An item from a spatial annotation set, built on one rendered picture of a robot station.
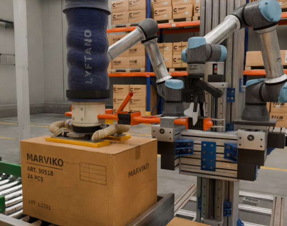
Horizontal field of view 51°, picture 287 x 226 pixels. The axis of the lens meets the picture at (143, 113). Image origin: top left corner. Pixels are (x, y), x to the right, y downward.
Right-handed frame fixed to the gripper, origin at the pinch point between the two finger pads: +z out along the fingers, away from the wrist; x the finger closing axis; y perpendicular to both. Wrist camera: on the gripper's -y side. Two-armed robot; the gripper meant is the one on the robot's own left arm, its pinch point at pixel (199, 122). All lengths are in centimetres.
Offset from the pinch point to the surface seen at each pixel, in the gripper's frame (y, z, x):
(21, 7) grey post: 309, -120, -157
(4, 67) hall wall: 958, -79, -589
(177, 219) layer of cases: 16, 54, -16
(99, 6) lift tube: 49, -53, 4
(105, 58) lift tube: 50, -29, 0
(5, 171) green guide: 159, 50, -19
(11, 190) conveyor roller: 129, 54, -1
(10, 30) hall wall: 960, -217, -621
